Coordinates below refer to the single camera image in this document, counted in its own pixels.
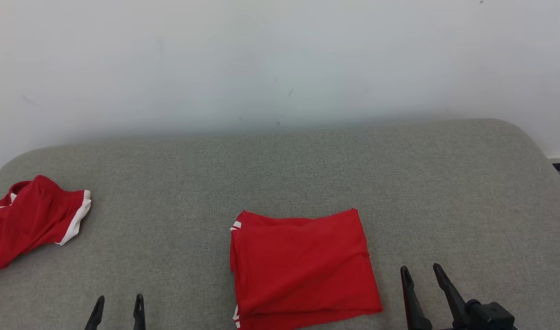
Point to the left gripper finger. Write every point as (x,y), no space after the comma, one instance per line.
(96,316)
(139,314)

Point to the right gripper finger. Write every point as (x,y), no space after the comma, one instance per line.
(413,302)
(452,298)

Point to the red garment with white trim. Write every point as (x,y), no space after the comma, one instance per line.
(32,220)

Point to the red jersey with navy lettering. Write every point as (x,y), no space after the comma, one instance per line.
(303,266)

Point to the grey fabric sofa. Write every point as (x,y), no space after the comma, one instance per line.
(193,183)

